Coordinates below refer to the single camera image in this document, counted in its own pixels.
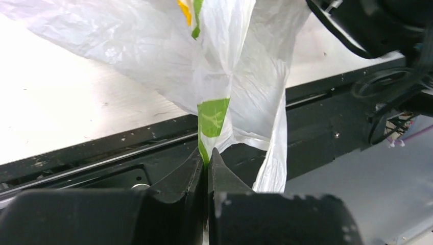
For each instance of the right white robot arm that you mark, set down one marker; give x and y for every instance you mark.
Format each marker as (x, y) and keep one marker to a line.
(373, 29)

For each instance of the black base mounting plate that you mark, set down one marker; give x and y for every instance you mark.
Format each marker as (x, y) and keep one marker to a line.
(324, 121)

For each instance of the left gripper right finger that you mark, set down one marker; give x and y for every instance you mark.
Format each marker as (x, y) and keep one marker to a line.
(238, 215)

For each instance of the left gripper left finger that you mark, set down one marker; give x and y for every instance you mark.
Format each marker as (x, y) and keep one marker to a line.
(168, 212)

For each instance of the white plastic bag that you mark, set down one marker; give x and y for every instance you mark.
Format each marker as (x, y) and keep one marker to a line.
(225, 61)

